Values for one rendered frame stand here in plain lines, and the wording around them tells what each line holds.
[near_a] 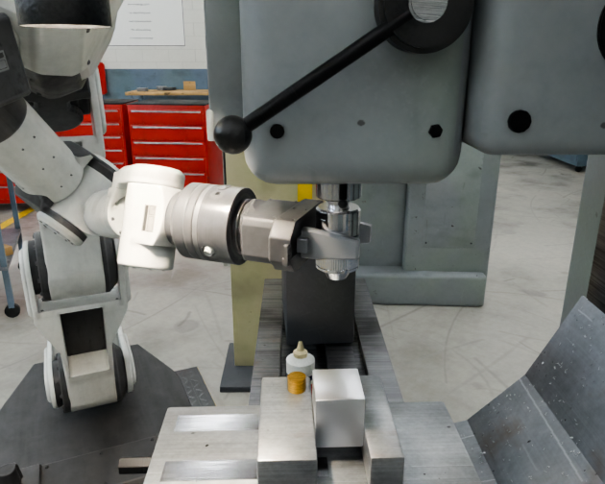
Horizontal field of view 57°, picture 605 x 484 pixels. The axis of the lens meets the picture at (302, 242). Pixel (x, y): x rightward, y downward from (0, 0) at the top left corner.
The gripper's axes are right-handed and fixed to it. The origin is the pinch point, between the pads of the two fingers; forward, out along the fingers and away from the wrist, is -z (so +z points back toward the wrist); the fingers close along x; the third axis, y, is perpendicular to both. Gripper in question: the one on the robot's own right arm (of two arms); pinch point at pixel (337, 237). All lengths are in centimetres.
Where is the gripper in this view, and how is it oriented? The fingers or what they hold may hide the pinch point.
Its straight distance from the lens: 59.0
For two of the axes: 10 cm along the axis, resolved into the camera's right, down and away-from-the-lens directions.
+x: 3.3, -3.0, 8.9
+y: -0.1, 9.5, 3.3
